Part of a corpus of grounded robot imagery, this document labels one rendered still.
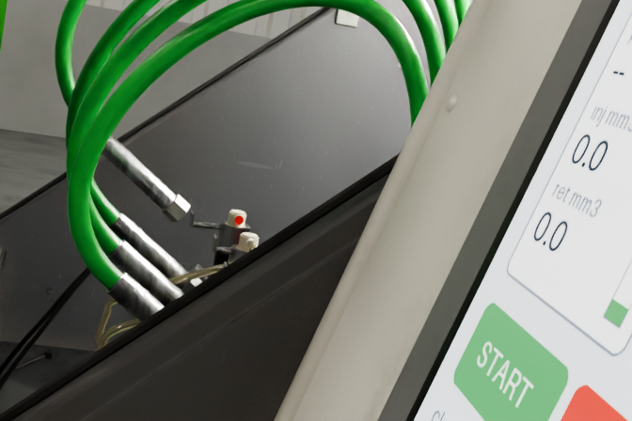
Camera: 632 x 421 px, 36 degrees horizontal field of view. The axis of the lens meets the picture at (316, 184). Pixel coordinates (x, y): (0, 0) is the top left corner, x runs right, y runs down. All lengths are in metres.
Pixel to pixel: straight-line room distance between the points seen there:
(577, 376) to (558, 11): 0.18
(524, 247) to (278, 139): 0.86
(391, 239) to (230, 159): 0.72
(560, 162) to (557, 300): 0.06
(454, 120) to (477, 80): 0.02
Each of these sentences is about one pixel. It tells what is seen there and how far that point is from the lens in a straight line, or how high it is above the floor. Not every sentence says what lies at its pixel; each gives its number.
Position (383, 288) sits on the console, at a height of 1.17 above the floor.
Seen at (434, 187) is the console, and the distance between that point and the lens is 0.47.
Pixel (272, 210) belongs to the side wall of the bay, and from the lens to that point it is 1.22.
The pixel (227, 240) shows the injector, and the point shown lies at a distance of 0.89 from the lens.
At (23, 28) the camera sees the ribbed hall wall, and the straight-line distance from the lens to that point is 7.33.
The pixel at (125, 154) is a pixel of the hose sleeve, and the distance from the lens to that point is 0.87.
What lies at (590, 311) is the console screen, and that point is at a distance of 0.32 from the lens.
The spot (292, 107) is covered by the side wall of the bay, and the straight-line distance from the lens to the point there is 1.20.
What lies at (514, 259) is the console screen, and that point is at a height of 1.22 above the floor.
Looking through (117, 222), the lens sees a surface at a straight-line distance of 0.80.
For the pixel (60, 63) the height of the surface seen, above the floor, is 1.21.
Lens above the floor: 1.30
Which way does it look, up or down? 10 degrees down
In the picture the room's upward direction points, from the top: 11 degrees clockwise
